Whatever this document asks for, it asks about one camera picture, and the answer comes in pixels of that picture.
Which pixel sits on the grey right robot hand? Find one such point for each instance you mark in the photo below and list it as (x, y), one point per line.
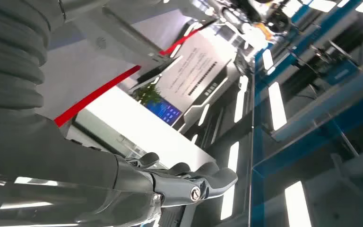
(43, 163)

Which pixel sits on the red barrier belt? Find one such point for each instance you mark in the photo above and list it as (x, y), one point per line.
(90, 97)

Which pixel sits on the green potted plant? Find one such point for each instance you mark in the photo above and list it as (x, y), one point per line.
(147, 94)

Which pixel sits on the blue display screen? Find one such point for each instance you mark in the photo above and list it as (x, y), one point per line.
(164, 111)

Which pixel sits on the white information board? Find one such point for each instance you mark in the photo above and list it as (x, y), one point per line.
(197, 69)

